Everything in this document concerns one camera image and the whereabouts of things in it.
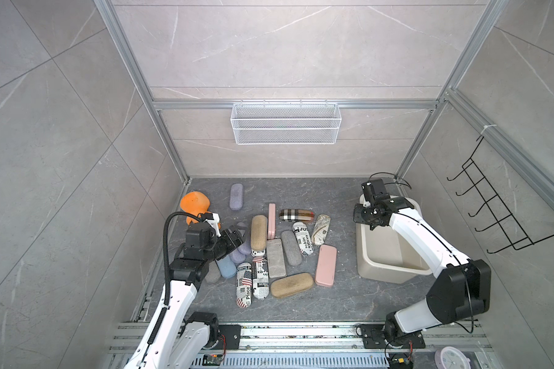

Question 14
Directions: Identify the beige plastic storage bin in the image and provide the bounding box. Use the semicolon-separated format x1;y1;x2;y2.
355;194;432;284

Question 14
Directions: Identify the map print glasses case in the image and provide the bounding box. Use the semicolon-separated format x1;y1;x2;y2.
311;215;331;246

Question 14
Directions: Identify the stone grey flat case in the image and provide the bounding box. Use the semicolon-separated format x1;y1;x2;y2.
266;238;287;278

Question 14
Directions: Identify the tan fabric case front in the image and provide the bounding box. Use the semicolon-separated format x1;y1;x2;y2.
270;273;314;298

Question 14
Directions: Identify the white wire mesh basket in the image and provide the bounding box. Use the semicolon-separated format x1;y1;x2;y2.
230;102;343;145

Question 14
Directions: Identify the light blue fabric case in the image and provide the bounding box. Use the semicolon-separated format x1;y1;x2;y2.
215;256;237;279

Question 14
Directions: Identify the newspaper flag case right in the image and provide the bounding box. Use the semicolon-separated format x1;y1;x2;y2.
252;256;269;300

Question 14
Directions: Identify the plaid glasses case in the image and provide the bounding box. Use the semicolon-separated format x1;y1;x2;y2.
279;208;315;223

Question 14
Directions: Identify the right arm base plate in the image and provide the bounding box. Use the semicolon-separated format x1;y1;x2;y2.
355;321;426;350

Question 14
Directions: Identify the orange plush toy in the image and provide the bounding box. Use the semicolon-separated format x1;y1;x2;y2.
179;192;221;228

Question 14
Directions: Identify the newspaper print case centre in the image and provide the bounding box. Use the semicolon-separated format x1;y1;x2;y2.
292;221;314;256

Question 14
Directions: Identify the pink flat case right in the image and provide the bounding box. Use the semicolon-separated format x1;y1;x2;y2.
315;244;338;288

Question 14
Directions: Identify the grey case far left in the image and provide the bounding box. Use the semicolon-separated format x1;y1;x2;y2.
205;261;222;284

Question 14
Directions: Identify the grey fabric case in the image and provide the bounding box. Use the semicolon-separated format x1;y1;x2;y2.
281;230;303;266

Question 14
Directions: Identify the newspaper case under tan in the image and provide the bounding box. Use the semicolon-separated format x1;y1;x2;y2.
251;250;266;258

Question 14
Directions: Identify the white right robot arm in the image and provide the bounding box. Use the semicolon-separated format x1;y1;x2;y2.
353;172;492;347

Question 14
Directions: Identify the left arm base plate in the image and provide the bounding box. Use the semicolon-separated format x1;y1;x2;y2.
214;324;242;351

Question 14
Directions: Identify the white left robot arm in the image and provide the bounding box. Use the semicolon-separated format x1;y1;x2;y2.
125;211;244;368

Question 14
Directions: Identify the newspaper flag case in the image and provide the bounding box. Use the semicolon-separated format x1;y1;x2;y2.
236;262;252;308
252;256;269;300

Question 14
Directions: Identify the white round clock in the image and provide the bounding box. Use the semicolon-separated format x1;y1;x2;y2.
435;346;472;369

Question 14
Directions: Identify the newspaper flag case left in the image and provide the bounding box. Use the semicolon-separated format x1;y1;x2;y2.
236;262;252;308

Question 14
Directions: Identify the black wire hook rack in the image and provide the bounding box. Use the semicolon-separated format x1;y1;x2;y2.
446;135;554;255

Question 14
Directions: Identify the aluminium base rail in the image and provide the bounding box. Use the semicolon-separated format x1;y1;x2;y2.
105;321;495;369

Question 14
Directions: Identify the pink slim case upright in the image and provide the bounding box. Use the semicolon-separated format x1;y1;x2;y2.
267;203;276;240

